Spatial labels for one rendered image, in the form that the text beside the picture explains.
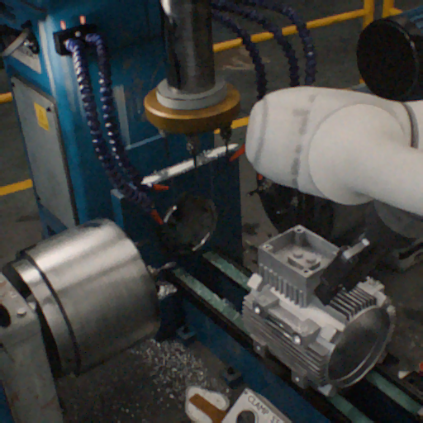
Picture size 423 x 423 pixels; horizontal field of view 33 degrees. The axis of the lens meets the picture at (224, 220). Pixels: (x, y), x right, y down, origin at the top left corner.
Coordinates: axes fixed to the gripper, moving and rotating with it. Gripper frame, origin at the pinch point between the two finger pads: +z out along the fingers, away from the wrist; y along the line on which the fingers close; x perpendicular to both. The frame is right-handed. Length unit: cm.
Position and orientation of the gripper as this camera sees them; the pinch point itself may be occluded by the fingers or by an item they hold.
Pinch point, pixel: (340, 281)
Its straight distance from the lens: 109.4
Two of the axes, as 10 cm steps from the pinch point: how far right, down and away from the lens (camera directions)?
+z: -2.6, 5.2, 8.2
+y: -7.9, 3.7, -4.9
